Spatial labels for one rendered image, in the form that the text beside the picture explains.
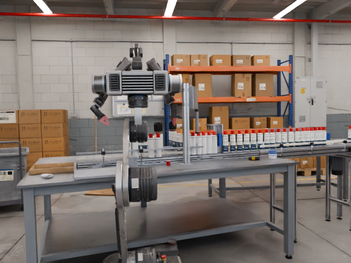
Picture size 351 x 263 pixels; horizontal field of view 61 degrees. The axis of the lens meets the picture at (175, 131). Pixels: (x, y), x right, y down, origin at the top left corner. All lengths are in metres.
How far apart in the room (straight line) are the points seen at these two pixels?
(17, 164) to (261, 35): 5.99
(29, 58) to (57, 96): 1.01
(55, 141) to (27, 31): 2.85
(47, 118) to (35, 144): 0.50
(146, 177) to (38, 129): 4.41
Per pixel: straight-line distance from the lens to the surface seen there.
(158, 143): 2.53
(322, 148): 3.42
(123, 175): 1.48
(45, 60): 7.39
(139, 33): 7.26
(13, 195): 4.50
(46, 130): 5.75
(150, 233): 2.73
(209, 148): 2.71
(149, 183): 1.49
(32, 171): 2.38
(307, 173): 6.43
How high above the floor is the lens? 1.23
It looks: 3 degrees down
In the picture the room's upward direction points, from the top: 1 degrees counter-clockwise
